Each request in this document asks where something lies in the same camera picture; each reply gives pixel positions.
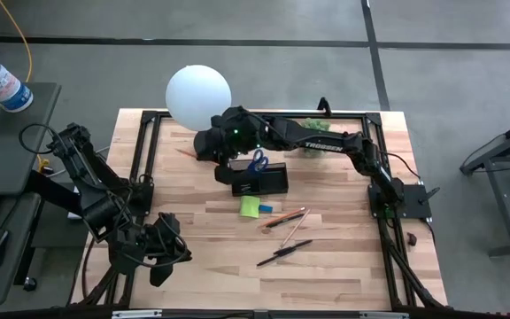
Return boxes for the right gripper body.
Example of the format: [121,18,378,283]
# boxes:
[212,105,265,185]

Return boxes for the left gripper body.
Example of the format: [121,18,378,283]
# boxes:
[139,212,193,288]

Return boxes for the pencil with pink eraser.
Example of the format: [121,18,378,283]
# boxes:
[174,148,220,166]

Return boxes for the green sticky note pad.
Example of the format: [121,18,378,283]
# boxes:
[238,195,262,220]

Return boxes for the black pen with scale print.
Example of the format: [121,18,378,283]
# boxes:
[256,247,296,268]

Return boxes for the orange pencil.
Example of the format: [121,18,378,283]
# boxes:
[261,206,306,229]

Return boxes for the plain black pen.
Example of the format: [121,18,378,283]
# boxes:
[266,213,305,230]
[274,238,314,257]

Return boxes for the light wooden pencil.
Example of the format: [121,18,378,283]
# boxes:
[279,208,313,249]

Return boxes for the black mesh desk organizer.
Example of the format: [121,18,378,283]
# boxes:
[230,161,290,198]

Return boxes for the white globe table lamp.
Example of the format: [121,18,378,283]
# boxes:
[165,64,233,162]

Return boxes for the green potted plant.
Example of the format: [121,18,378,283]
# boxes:
[299,116,332,159]

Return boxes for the black side desk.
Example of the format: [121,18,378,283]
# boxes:
[0,82,62,307]

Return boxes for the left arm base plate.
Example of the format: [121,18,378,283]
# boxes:
[128,176,155,218]

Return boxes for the silver metal bracket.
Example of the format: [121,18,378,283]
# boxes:
[112,309,163,319]
[359,311,410,319]

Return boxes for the black frame clamp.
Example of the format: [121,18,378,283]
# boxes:
[317,97,333,118]

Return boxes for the black aluminium table frame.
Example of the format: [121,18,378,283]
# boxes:
[71,109,449,311]

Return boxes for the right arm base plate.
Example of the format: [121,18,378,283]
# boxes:
[368,183,433,220]

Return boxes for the yellow cable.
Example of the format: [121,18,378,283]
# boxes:
[0,0,34,84]

